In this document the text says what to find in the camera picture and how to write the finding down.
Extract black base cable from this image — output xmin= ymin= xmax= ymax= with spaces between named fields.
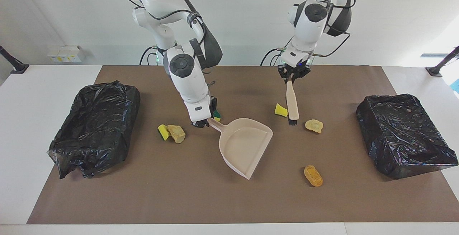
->
xmin=139 ymin=46 xmax=159 ymax=66
xmin=261 ymin=47 xmax=285 ymax=66

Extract small yellow green sponge piece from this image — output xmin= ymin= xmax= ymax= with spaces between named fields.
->
xmin=157 ymin=124 xmax=170 ymax=141

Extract brown table mat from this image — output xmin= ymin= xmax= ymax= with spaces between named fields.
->
xmin=27 ymin=65 xmax=459 ymax=224

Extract black camera stand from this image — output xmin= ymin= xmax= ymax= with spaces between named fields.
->
xmin=0 ymin=46 xmax=30 ymax=74
xmin=426 ymin=46 xmax=459 ymax=77

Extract white wall boxes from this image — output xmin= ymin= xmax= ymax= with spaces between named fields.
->
xmin=47 ymin=45 xmax=86 ymax=63

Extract beige hand brush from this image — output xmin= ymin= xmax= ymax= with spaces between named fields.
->
xmin=285 ymin=80 xmax=300 ymax=126

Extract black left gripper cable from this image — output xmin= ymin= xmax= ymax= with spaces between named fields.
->
xmin=311 ymin=30 xmax=351 ymax=58

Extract beige plastic dustpan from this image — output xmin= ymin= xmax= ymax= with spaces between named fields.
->
xmin=207 ymin=117 xmax=274 ymax=180

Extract brown oval sponge scrap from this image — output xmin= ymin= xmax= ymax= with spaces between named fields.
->
xmin=304 ymin=165 xmax=323 ymax=187

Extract black right base cable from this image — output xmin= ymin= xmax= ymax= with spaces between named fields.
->
xmin=139 ymin=46 xmax=159 ymax=66

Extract pale sponge scrap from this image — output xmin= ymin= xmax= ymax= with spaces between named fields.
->
xmin=305 ymin=119 xmax=323 ymax=134

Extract empty black bag-lined bin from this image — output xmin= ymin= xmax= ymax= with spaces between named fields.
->
xmin=356 ymin=94 xmax=459 ymax=180

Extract black bag-lined bin with flap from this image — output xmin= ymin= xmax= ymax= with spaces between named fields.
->
xmin=47 ymin=81 xmax=141 ymax=179

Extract pale beige scrap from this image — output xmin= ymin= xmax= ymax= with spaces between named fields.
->
xmin=167 ymin=124 xmax=186 ymax=144

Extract black left base cable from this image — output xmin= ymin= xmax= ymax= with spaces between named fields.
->
xmin=261 ymin=47 xmax=285 ymax=66

